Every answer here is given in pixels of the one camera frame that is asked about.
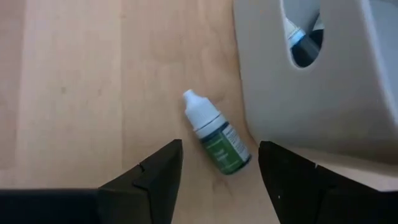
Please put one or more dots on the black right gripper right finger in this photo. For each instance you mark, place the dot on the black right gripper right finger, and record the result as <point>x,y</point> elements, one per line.
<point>298,193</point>

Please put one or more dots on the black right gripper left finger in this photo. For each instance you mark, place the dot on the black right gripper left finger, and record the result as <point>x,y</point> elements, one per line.
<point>155,186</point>

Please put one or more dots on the small white green marker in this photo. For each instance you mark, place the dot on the small white green marker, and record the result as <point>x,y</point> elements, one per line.
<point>217,137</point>

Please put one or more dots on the grey plastic bin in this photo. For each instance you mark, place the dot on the grey plastic bin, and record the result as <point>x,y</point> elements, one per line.
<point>342,93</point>

